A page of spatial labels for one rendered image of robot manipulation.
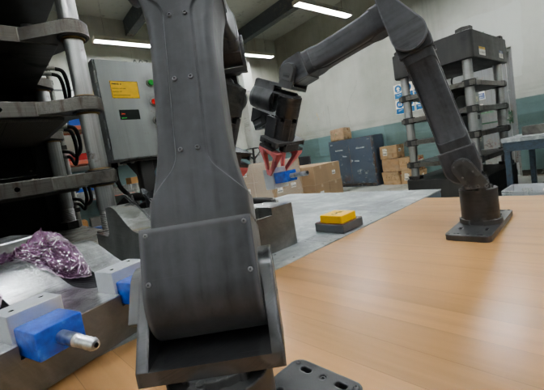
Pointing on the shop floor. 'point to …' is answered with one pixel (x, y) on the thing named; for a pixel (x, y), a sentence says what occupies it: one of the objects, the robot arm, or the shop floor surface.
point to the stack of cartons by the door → (397, 165)
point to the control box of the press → (127, 116)
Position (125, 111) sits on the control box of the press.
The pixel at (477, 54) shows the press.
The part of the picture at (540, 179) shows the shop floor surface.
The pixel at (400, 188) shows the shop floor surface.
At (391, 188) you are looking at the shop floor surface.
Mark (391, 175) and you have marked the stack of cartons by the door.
